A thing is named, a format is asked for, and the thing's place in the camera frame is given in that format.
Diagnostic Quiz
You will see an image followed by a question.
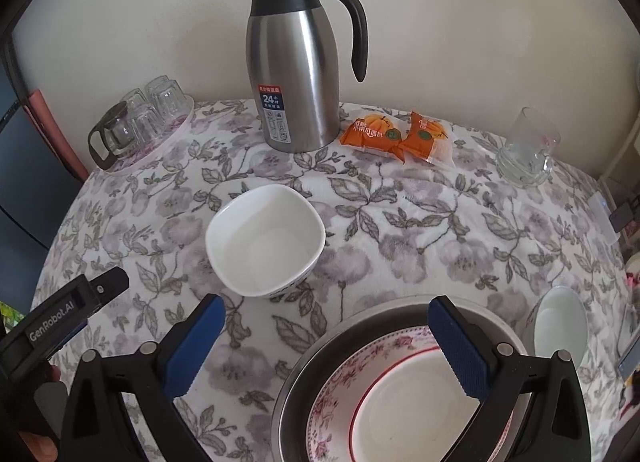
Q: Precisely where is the pink floral rimmed plate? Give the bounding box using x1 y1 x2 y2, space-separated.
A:
306 327 516 462

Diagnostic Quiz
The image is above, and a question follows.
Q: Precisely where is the pink board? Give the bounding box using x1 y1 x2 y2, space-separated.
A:
27 89 90 179

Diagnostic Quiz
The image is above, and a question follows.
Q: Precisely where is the person's left hand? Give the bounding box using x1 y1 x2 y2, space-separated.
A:
21 364 64 453

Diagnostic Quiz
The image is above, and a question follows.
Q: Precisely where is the stainless steel basin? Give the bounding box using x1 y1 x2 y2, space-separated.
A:
272 298 531 462

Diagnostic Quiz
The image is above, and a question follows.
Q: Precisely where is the strawberry print bowl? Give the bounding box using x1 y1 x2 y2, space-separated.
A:
349 346 493 462

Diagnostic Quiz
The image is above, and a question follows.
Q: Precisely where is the small clear drinking glass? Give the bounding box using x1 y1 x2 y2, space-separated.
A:
130 104 167 144
121 87 152 114
145 74 189 119

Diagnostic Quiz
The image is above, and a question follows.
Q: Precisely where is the stainless steel thermos jug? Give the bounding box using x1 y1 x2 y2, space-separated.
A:
243 0 369 153

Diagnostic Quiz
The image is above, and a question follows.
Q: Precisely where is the white power strip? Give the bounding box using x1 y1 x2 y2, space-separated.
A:
587 191 622 244

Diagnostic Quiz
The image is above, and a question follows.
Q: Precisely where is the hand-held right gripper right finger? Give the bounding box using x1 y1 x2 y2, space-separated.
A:
428 295 598 462

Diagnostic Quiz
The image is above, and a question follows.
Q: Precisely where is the clear glass mug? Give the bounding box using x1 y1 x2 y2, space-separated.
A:
496 107 562 188

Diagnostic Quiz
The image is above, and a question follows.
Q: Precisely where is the clear plastic tray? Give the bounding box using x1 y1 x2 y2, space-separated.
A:
97 92 196 176

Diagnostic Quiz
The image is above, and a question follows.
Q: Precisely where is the orange snack packet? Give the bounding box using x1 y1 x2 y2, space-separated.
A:
340 112 407 161
400 111 457 169

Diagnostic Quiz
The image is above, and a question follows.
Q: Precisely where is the white square bowl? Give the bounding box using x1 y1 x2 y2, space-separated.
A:
205 185 327 300

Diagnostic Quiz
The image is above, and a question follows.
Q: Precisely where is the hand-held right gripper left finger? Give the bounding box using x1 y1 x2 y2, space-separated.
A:
60 293 227 462

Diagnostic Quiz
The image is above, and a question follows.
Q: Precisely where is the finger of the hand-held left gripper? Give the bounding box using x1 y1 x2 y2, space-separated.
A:
67 267 131 338

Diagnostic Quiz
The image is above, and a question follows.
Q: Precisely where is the white bowl with flower print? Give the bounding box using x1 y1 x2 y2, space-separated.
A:
531 287 590 374

